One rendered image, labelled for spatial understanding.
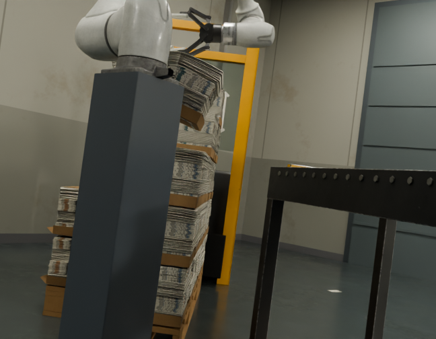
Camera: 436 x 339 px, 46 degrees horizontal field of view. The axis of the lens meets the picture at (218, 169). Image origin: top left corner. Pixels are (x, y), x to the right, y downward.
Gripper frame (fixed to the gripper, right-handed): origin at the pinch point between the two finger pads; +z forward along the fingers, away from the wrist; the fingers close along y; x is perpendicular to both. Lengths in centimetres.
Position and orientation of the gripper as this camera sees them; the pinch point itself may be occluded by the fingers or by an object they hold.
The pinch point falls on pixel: (172, 31)
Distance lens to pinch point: 217.5
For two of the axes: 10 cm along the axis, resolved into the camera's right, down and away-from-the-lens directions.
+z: -10.0, -0.5, 0.5
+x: 0.5, 0.5, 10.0
